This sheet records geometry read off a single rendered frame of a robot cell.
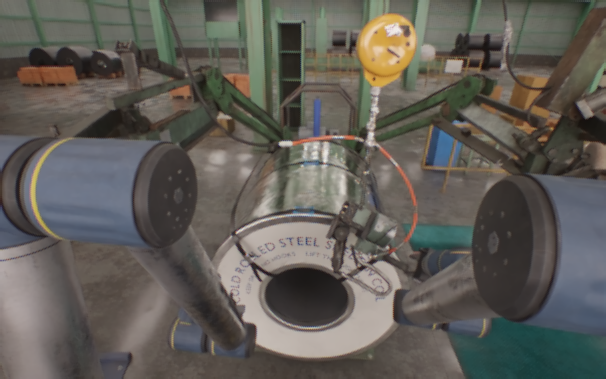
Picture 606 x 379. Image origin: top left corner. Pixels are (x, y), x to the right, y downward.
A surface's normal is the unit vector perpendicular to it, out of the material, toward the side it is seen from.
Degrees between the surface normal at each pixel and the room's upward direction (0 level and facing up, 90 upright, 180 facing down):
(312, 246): 90
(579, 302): 88
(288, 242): 90
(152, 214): 89
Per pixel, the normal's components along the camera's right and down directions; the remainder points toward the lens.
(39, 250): 0.92, 0.14
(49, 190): -0.09, -0.02
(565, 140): -0.08, 0.44
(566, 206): -0.10, -0.57
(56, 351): 0.82, 0.19
